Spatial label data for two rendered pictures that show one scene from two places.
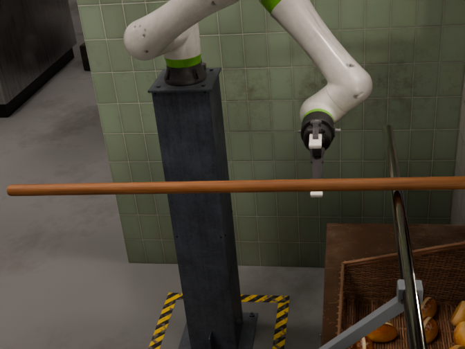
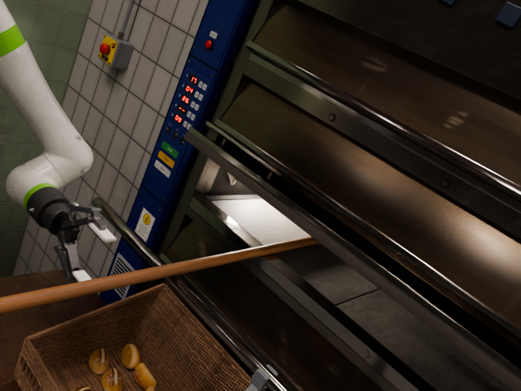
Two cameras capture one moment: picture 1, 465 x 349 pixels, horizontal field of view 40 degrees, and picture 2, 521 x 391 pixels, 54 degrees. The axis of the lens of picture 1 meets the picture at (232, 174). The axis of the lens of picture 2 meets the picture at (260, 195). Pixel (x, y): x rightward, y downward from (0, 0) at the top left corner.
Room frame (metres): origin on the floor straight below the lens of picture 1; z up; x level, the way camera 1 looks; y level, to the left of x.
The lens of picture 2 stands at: (0.75, 0.61, 1.85)
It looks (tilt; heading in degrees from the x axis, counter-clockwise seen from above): 19 degrees down; 292
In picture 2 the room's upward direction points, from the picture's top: 25 degrees clockwise
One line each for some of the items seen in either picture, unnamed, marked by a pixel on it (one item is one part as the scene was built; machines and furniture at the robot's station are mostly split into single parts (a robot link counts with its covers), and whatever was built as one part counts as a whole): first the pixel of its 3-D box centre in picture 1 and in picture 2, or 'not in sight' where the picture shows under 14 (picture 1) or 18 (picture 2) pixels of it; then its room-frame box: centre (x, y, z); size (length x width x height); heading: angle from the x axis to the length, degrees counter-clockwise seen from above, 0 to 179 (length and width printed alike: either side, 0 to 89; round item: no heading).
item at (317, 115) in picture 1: (319, 130); (51, 208); (1.60, -0.25, 1.20); 0.12 x 0.06 x 0.09; 80
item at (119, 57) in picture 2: not in sight; (115, 51); (2.15, -0.89, 1.46); 0.10 x 0.07 x 0.10; 169
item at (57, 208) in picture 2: (317, 142); (64, 224); (1.53, -0.23, 1.20); 0.09 x 0.07 x 0.08; 170
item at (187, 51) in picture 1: (177, 36); not in sight; (2.12, 0.14, 1.36); 0.16 x 0.13 x 0.19; 139
